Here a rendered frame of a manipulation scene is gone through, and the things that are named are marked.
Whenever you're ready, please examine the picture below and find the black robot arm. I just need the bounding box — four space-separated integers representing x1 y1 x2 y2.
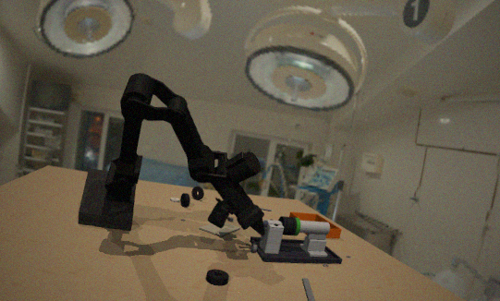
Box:
105 73 261 228

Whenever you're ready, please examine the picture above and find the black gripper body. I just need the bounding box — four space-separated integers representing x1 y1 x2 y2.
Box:
219 183 265 230

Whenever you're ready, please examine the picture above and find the beige flat square plate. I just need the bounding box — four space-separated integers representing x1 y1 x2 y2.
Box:
199 223 240 237

